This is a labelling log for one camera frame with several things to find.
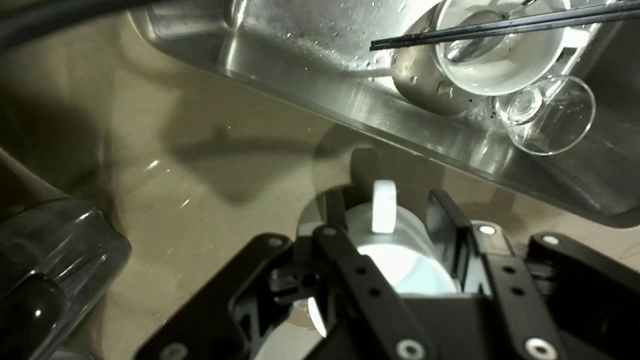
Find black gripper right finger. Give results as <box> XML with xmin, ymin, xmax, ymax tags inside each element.
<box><xmin>425</xmin><ymin>189</ymin><xmax>640</xmax><ymax>360</ymax></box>

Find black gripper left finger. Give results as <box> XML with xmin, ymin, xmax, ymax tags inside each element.
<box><xmin>131</xmin><ymin>189</ymin><xmax>435</xmax><ymax>360</ymax></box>

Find white ceramic cup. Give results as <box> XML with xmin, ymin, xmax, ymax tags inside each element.
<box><xmin>296</xmin><ymin>178</ymin><xmax>464</xmax><ymax>338</ymax></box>

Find stainless steel sink basin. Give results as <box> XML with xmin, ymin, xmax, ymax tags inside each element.
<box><xmin>127</xmin><ymin>0</ymin><xmax>640</xmax><ymax>231</ymax></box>

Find clear drinking glass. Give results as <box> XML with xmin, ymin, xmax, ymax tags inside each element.
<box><xmin>493</xmin><ymin>72</ymin><xmax>597</xmax><ymax>160</ymax></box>

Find steel spoon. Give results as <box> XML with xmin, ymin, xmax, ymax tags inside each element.
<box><xmin>444</xmin><ymin>0</ymin><xmax>536</xmax><ymax>66</ymax></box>

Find thin black utensil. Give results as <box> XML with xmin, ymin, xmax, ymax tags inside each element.
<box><xmin>367</xmin><ymin>3</ymin><xmax>640</xmax><ymax>52</ymax></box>

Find dark transparent tumbler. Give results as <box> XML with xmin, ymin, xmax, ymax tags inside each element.
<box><xmin>0</xmin><ymin>146</ymin><xmax>134</xmax><ymax>360</ymax></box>

